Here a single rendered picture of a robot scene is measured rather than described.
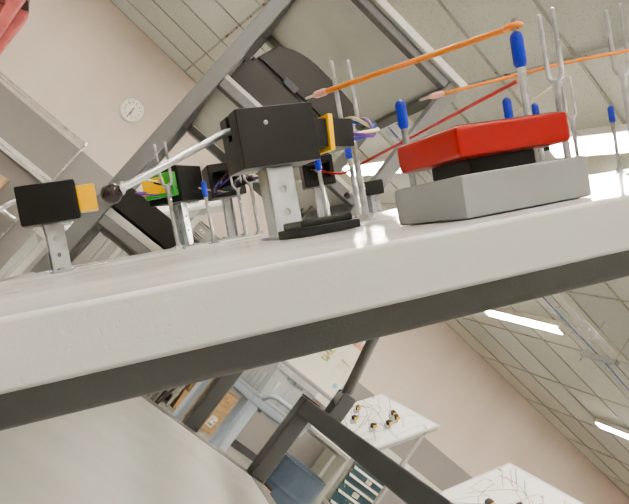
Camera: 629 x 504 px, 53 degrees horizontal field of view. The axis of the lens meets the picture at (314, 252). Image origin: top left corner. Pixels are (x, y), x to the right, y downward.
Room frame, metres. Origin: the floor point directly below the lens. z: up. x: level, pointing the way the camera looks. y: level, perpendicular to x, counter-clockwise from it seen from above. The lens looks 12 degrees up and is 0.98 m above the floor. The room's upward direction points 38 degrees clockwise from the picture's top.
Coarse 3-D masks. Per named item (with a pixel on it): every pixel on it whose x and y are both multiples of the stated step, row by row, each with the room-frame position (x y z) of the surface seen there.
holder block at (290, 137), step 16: (240, 112) 0.40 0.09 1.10; (256, 112) 0.40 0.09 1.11; (272, 112) 0.41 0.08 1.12; (288, 112) 0.41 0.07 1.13; (304, 112) 0.41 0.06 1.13; (224, 128) 0.43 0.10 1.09; (240, 128) 0.40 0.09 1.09; (256, 128) 0.40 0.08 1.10; (272, 128) 0.41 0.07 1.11; (288, 128) 0.41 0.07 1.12; (304, 128) 0.41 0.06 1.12; (224, 144) 0.44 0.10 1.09; (240, 144) 0.40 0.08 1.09; (256, 144) 0.41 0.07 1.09; (272, 144) 0.41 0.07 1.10; (288, 144) 0.41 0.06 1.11; (304, 144) 0.41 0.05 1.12; (240, 160) 0.41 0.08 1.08; (256, 160) 0.41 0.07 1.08; (272, 160) 0.41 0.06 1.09; (288, 160) 0.41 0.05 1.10; (304, 160) 0.42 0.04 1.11
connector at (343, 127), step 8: (320, 120) 0.42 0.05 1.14; (336, 120) 0.43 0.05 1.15; (344, 120) 0.43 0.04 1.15; (320, 128) 0.42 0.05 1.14; (336, 128) 0.43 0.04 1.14; (344, 128) 0.43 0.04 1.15; (352, 128) 0.43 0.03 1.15; (320, 136) 0.42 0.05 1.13; (336, 136) 0.43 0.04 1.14; (344, 136) 0.43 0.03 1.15; (352, 136) 0.43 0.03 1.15; (320, 144) 0.42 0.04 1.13; (336, 144) 0.43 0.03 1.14; (344, 144) 0.43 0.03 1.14; (352, 144) 0.43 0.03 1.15; (328, 152) 0.46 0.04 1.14
